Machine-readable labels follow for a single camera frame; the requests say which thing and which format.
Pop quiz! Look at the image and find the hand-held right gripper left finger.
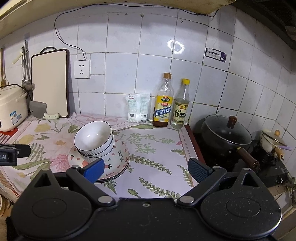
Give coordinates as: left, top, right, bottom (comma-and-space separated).
30, 159, 116, 207

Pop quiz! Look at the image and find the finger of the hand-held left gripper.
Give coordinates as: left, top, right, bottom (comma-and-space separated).
0, 144, 31, 157

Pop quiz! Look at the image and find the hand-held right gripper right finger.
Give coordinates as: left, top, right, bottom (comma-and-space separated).
177, 158, 260, 207

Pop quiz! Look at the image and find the white ribbed bowl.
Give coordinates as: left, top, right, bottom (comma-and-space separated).
81, 144, 115, 164
74, 120, 114, 152
76, 137, 115, 157

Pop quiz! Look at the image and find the white bunny carrot plate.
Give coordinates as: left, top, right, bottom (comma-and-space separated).
68, 139, 130, 179

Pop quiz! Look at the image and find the red striped cloth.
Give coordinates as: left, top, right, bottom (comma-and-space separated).
0, 128, 20, 144

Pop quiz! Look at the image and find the black wok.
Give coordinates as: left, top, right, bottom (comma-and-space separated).
201, 115, 260, 173

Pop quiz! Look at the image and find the cream rice cooker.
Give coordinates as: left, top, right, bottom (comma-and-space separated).
0, 85, 28, 132

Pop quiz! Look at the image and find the glass wok lid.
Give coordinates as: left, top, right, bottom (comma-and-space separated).
205, 115, 252, 145

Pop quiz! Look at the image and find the floral tablecloth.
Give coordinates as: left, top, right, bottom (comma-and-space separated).
0, 112, 195, 201

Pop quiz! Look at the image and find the clear vinegar bottle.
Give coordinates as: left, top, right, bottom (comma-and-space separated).
171, 78, 190, 129

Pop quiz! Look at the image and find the hanging metal spoon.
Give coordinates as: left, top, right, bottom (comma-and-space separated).
24, 43, 36, 92

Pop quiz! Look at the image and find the yellow label cooking wine bottle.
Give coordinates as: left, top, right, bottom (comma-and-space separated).
153, 72, 174, 128

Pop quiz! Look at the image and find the hanging metal ladle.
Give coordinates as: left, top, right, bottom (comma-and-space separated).
21, 42, 30, 90

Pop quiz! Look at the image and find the cream cutting board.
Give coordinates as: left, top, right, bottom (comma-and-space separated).
31, 47, 70, 118

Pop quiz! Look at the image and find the cream enamel pot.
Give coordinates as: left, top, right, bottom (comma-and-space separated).
260, 134, 286, 161

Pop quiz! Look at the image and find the wooden spatula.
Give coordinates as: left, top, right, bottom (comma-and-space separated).
0, 47, 10, 90

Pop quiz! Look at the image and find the white salt bag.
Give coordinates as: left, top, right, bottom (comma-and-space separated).
126, 93, 151, 123

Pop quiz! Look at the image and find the black gas stove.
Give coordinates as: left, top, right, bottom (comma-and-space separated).
192, 125, 289, 188

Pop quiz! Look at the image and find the cream pot lid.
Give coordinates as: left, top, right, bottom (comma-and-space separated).
261, 129, 288, 146

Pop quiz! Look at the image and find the cream rice paddle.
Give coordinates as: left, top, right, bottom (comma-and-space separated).
12, 50, 26, 65

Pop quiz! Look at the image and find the white-handled cleaver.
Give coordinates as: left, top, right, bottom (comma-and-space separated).
29, 101, 61, 120

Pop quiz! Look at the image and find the white wall socket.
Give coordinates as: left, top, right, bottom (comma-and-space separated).
74, 60, 91, 79

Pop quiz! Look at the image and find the black wall cable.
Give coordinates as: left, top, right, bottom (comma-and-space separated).
54, 3, 219, 61

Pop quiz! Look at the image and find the dark wall sticker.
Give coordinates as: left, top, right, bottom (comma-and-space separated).
205, 47, 228, 63

